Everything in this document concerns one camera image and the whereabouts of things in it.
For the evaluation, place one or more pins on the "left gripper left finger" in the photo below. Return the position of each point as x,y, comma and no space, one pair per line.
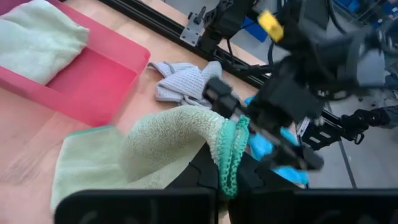
140,208

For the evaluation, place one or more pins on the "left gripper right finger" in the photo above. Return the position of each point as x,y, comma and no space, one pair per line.
311,208

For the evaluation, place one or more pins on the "pale green microfiber towel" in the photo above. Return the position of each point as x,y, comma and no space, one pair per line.
37,40
155,146

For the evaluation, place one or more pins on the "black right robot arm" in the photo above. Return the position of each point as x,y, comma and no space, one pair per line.
326,56

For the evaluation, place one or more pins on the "blue microfiber towel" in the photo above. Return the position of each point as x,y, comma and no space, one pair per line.
261,146

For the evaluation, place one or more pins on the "grey microfiber towel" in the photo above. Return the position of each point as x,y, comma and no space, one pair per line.
186,81

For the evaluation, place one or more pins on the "yellow tape marker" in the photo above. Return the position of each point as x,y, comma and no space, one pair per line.
270,25

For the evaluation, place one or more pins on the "red plastic bin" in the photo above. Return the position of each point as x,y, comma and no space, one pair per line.
99,90

